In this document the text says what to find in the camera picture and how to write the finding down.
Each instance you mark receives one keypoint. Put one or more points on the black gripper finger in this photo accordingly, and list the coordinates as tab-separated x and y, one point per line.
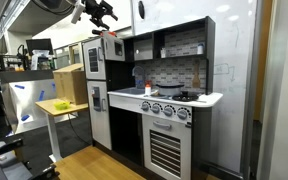
100	23
110	11

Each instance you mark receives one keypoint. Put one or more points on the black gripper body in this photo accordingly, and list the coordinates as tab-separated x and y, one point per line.
94	9

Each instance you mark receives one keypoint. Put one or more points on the white toy microwave cupboard door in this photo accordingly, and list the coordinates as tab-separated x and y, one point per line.
109	50

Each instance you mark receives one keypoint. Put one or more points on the fridge door with chalkboard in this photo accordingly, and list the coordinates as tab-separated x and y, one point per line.
87	71

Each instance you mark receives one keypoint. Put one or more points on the fridge door with ice dispenser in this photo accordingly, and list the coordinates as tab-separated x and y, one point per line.
99	130

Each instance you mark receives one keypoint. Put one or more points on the white toy oven door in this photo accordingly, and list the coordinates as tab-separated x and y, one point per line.
147	150

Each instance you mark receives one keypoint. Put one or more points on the brown wooden door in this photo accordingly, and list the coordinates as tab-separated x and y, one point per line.
262	66

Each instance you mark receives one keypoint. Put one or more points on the orange colander bowl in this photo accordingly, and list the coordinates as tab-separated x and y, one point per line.
110	33

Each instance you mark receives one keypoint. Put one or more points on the black oval magnet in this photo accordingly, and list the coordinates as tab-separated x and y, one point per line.
141	9

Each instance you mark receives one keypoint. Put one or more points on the black white toy kitchen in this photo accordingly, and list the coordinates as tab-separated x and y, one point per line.
117	76

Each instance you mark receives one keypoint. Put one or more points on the black computer monitor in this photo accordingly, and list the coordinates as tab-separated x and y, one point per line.
39	44

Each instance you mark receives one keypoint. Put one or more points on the small white shelf cup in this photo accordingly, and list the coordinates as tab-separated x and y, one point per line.
163	53

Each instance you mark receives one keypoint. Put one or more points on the closed cardboard box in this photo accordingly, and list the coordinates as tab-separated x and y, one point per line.
70	85

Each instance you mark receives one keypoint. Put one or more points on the grey toy faucet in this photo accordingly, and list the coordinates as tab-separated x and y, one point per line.
139	80

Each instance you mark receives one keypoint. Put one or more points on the white plastic bag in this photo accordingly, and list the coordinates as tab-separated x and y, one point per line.
40	58

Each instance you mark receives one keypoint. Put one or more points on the grey toy sink basin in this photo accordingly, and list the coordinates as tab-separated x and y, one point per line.
130	91

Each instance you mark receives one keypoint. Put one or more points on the blue tape strip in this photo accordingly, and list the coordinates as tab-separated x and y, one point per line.
41	95
53	87
19	86
25	117

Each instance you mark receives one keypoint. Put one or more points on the white bottle orange cap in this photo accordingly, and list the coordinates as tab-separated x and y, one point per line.
148	90

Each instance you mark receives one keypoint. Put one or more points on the yellow object on table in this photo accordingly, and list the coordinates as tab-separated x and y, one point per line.
61	105

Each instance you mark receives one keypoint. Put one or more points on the grey stove knob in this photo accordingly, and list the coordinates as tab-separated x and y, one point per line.
168	110
145	106
182	113
156	108

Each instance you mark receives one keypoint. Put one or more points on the grey toy pot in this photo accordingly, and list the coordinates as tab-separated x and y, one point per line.
169	90

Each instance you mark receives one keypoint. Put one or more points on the white cup blue band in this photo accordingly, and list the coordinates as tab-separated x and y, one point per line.
200	49

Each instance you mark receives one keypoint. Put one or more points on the wooden table white leg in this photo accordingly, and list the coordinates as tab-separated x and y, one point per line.
52	110

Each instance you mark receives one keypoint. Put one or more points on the silver metal cabinet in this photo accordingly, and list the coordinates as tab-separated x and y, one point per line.
27	100

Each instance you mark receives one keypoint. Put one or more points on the wooden toy spatula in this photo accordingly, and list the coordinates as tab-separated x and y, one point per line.
196	81

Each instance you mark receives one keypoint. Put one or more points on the whiteboard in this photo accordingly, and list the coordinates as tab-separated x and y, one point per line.
230	66

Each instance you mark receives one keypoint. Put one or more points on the black metal frame machine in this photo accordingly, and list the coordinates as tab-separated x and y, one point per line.
14	61

